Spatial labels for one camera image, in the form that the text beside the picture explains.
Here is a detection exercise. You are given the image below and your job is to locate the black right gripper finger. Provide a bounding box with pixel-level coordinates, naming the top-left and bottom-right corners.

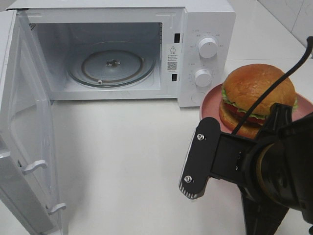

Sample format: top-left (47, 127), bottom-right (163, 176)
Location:
top-left (256, 103), bottom-right (292, 144)
top-left (241, 190), bottom-right (291, 235)

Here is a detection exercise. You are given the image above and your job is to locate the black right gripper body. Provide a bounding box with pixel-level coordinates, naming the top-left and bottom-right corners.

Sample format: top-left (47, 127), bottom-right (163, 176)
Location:
top-left (210, 132), bottom-right (303, 208)

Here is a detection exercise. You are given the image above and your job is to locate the burger with lettuce and cheese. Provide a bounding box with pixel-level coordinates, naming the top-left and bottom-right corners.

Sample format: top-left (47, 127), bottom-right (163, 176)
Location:
top-left (219, 64), bottom-right (297, 139)

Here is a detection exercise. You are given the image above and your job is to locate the pink round plate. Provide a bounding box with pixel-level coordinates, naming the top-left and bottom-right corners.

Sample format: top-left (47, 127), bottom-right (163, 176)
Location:
top-left (200, 84), bottom-right (313, 133)

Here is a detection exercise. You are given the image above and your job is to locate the round white door button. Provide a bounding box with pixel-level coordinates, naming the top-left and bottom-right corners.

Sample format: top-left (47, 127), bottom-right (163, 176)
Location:
top-left (191, 92), bottom-right (205, 105)

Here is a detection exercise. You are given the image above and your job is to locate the white microwave door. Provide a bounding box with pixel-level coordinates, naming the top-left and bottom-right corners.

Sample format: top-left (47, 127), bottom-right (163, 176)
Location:
top-left (0, 10), bottom-right (66, 235)

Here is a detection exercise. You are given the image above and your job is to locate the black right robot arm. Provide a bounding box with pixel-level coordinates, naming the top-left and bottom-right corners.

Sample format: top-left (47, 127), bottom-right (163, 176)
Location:
top-left (203, 104), bottom-right (313, 235)

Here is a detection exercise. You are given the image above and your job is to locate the white lower microwave knob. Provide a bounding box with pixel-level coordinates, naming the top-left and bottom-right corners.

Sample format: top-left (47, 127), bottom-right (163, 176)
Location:
top-left (194, 69), bottom-right (212, 88)

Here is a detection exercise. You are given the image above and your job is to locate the white microwave knob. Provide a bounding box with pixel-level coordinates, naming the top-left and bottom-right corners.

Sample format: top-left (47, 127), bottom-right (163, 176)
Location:
top-left (198, 36), bottom-right (218, 59)
top-left (194, 69), bottom-right (212, 88)

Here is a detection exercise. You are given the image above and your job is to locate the white upper microwave knob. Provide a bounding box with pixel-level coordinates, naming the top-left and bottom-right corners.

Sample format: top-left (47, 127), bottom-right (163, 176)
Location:
top-left (198, 36), bottom-right (218, 59)

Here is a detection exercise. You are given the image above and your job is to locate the glass microwave turntable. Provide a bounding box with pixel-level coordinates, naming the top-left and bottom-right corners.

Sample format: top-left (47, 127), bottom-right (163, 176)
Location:
top-left (66, 41), bottom-right (160, 88)

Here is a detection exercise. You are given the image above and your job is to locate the white microwave oven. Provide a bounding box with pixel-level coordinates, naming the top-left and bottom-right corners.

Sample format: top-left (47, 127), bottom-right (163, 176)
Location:
top-left (6, 0), bottom-right (236, 107)

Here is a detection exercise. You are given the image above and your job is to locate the black camera cable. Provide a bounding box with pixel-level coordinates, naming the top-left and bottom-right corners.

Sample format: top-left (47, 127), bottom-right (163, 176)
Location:
top-left (233, 36), bottom-right (313, 136)

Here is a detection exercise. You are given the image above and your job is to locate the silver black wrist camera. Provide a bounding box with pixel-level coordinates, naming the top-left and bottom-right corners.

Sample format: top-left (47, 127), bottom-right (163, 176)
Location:
top-left (179, 117), bottom-right (221, 200)

